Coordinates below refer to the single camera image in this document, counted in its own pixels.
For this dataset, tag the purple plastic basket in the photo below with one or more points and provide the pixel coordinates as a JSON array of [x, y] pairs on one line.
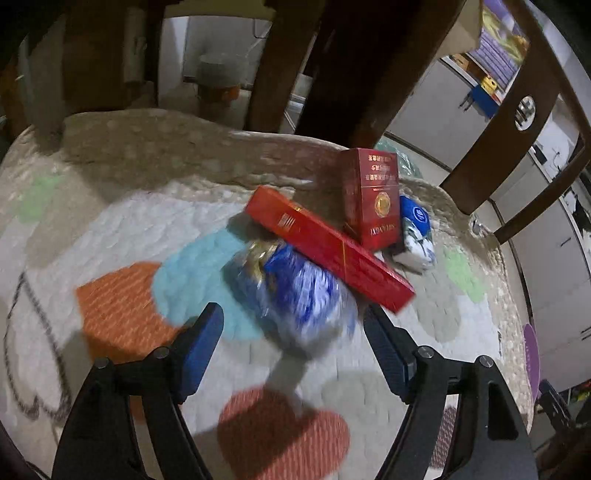
[[531, 355]]

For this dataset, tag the red cigarette box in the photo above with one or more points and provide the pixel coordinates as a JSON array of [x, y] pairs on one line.
[[374, 203]]

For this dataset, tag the quilted dotted chair cushion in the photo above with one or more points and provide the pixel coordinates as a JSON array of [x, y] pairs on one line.
[[138, 230]]

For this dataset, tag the blue white tissue packet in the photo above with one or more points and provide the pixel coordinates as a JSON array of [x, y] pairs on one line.
[[415, 230]]

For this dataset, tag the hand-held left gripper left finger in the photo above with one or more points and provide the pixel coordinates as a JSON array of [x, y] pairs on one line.
[[201, 350]]

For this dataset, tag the long red box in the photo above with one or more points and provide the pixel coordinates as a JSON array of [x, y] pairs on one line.
[[323, 244]]

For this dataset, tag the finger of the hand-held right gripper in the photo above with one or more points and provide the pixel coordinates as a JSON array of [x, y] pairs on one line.
[[556, 406]]

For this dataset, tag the brown wooden chair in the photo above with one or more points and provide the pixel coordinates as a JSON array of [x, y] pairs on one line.
[[341, 69]]

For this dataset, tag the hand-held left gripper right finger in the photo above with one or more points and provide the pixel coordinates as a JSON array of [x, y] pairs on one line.
[[388, 355]]

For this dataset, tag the green bin with plastic bag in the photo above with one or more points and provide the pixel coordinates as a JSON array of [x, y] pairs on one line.
[[408, 164]]

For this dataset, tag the blue cloth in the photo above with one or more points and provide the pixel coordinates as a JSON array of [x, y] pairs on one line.
[[482, 99]]

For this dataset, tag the grey kitchen base cabinets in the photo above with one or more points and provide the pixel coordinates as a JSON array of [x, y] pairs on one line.
[[425, 101]]

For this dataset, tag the blue wrapper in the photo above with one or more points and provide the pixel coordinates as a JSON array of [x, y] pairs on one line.
[[300, 290]]

